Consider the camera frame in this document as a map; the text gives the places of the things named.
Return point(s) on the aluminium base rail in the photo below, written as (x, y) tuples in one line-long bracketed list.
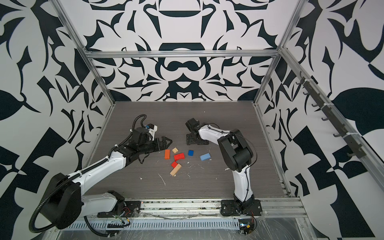
[(210, 208)]

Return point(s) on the orange rectangular wood block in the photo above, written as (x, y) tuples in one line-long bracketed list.
[(167, 154)]

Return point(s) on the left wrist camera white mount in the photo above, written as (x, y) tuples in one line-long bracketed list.
[(151, 130)]

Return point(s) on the white slotted cable duct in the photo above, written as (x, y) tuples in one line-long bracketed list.
[(167, 224)]

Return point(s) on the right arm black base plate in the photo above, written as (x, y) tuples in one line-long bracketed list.
[(235, 208)]

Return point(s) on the ribbed natural wood square block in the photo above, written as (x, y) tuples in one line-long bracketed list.
[(175, 150)]

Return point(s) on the black wall hook rack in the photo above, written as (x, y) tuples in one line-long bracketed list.
[(334, 116)]

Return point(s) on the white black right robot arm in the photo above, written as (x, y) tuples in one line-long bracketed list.
[(236, 153)]

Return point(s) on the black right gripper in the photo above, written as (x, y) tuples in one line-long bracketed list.
[(189, 140)]

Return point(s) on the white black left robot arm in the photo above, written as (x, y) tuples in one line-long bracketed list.
[(65, 199)]

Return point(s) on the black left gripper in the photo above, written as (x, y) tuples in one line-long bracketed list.
[(158, 143)]

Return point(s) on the aluminium corner frame post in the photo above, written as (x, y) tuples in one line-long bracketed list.
[(65, 20)]

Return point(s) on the light blue rectangular block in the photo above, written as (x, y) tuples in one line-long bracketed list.
[(205, 157)]

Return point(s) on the red arch wood block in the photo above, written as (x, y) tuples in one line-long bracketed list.
[(179, 157)]

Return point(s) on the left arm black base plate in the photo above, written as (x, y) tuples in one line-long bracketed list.
[(126, 209)]

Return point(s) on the aluminium horizontal frame bar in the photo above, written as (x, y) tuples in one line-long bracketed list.
[(181, 54)]

